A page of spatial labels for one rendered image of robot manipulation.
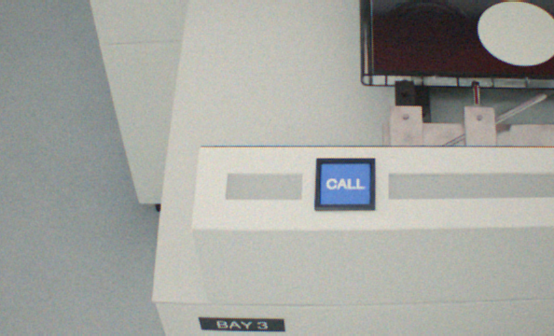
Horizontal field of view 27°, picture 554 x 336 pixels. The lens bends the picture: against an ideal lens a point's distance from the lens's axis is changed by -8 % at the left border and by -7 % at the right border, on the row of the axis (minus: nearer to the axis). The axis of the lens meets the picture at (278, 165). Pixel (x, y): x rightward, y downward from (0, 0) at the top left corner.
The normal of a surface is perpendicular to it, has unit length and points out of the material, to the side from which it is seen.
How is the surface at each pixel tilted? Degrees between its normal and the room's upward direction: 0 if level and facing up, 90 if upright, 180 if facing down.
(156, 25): 90
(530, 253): 90
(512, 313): 90
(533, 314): 90
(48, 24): 0
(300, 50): 0
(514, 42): 0
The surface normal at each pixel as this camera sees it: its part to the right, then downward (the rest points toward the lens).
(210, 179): -0.07, -0.59
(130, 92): -0.05, 0.81
